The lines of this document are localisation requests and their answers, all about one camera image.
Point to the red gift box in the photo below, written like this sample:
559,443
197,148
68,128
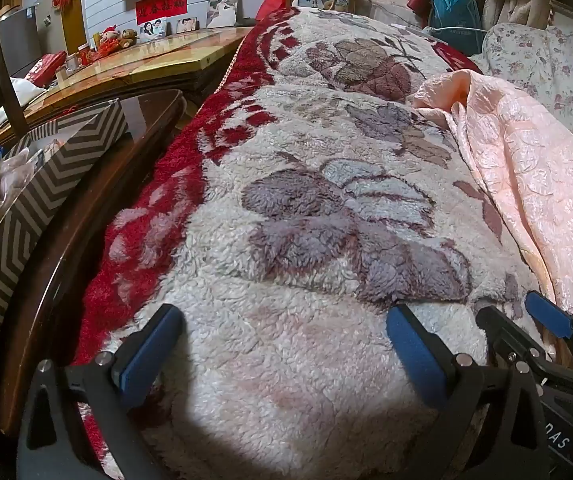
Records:
46,67

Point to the floral fleece blanket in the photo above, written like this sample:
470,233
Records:
291,360

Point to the wooden table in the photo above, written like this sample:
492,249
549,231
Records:
166,60

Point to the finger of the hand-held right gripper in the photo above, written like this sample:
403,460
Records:
549,314
504,332

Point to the wedding photo print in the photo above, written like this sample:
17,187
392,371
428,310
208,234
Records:
222,10

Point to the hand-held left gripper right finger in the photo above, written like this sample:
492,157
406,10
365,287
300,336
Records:
416,360

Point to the red plush toy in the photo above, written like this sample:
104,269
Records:
109,40

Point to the pink quilt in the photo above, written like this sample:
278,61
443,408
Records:
531,185

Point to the brown teddy bear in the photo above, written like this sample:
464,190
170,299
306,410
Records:
128,38

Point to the chevron striped box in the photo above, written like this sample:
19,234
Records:
26,200

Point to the red paper bag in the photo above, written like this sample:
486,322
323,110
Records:
272,5

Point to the floral fabric cushion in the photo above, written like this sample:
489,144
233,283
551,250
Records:
556,65

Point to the dark wooden chair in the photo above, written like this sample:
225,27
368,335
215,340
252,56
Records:
116,160

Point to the white plastic bag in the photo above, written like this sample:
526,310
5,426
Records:
27,91

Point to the small photo frame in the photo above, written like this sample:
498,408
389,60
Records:
186,25

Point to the blue bag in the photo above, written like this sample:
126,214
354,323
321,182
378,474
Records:
454,15

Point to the grey refrigerator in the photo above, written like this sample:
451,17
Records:
16,40

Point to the couple photo frame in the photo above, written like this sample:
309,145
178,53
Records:
152,29

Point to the red wall banner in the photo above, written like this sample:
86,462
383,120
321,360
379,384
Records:
161,6

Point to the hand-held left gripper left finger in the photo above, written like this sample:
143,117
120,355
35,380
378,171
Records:
146,360

